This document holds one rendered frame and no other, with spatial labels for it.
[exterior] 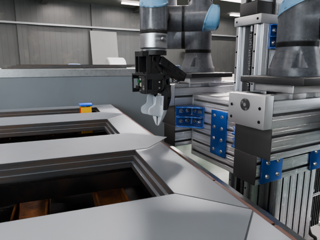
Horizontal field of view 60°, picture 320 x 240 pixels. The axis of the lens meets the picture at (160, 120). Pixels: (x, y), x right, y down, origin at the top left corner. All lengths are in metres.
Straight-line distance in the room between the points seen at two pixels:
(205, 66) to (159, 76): 0.51
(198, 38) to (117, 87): 0.59
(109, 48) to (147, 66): 11.04
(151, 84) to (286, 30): 0.42
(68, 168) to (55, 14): 11.06
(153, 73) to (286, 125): 0.39
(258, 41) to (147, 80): 0.51
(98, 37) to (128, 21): 1.52
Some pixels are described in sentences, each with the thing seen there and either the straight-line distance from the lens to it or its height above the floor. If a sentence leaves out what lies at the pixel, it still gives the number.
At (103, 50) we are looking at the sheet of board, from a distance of 11.68.
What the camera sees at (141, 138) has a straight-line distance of 0.83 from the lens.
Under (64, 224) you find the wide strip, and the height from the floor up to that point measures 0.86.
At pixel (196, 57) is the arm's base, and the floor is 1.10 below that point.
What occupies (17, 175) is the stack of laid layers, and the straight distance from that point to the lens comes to 0.71.
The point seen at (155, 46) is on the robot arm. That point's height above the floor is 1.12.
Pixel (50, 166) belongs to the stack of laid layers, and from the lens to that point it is 0.70.
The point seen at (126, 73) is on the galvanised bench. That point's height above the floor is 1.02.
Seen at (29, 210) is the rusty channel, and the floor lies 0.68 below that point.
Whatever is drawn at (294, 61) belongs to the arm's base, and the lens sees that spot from 0.88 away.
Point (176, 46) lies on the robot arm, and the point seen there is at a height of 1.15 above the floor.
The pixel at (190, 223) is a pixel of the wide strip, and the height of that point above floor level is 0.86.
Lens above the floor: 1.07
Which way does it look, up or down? 11 degrees down
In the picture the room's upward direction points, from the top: straight up
